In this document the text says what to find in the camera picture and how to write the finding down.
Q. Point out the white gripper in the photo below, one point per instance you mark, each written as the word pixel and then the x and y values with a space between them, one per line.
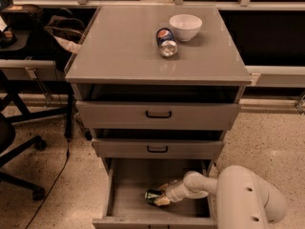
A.
pixel 172 193

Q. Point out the green soda can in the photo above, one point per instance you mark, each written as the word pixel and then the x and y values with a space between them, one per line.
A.
pixel 151 195

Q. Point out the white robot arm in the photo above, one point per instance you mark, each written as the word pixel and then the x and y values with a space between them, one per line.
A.
pixel 244 200

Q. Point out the bottom grey drawer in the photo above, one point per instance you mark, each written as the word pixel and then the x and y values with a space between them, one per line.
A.
pixel 126 207

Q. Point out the grey drawer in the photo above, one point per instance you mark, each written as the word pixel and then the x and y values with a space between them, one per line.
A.
pixel 127 115
pixel 126 207
pixel 174 149

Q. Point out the middle grey drawer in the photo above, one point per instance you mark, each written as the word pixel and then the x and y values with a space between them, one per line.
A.
pixel 174 149

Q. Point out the top grey drawer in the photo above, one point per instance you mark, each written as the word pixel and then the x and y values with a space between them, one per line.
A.
pixel 127 115

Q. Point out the grey drawer cabinet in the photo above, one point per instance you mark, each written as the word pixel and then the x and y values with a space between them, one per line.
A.
pixel 158 87

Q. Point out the blue Pepsi can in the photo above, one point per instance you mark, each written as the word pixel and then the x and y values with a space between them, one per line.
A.
pixel 166 42

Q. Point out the white bowl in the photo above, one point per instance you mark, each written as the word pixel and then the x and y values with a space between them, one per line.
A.
pixel 185 26

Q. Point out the black office chair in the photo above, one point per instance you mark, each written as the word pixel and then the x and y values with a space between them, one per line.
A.
pixel 7 136

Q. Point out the dark bag on desk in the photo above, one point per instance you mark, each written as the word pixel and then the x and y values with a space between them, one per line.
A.
pixel 67 32

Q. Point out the grey side desk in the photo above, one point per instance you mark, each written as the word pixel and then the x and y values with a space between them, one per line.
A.
pixel 29 76

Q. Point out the black middle drawer handle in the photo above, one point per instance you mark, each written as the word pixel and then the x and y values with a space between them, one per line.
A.
pixel 157 149

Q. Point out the black drawer handle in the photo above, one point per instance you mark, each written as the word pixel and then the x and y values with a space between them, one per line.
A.
pixel 167 114
pixel 157 149

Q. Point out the black top drawer handle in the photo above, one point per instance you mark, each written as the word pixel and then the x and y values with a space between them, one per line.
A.
pixel 167 114

